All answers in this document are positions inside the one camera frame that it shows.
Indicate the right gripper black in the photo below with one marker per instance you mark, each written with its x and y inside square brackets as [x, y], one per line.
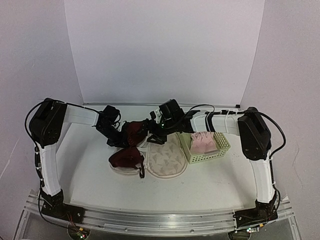
[159, 140]

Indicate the pink bra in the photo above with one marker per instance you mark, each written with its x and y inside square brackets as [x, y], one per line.
[202, 142]

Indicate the aluminium front rail frame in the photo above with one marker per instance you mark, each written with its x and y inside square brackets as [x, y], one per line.
[89, 223]

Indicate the dark red bra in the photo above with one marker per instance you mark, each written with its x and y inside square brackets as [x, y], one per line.
[129, 157]

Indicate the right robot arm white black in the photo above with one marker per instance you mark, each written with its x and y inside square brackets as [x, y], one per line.
[255, 140]

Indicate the floral mesh laundry bag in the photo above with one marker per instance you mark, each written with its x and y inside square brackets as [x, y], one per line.
[165, 161]

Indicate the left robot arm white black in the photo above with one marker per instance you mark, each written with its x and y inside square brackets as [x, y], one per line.
[45, 127]

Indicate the light green plastic basket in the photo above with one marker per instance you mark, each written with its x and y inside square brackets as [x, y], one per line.
[221, 141]

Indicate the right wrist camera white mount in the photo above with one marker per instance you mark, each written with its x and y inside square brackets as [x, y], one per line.
[156, 115]

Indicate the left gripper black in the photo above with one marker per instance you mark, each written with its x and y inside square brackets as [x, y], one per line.
[120, 143]

